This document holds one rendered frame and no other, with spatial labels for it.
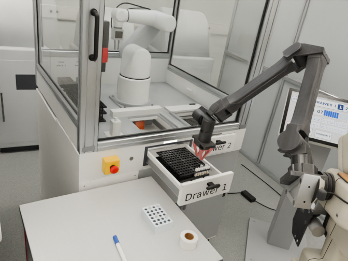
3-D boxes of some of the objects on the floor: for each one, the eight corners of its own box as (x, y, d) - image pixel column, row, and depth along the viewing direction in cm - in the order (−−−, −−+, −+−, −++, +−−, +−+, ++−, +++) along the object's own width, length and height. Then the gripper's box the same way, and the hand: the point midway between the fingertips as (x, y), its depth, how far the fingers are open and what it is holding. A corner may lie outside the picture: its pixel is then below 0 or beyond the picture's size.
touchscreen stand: (310, 287, 204) (376, 155, 161) (244, 264, 213) (289, 133, 170) (304, 236, 248) (353, 122, 205) (248, 219, 257) (285, 106, 214)
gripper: (194, 124, 136) (187, 153, 143) (207, 135, 129) (199, 165, 136) (206, 122, 139) (199, 150, 147) (219, 134, 132) (211, 163, 139)
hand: (199, 156), depth 141 cm, fingers open, 3 cm apart
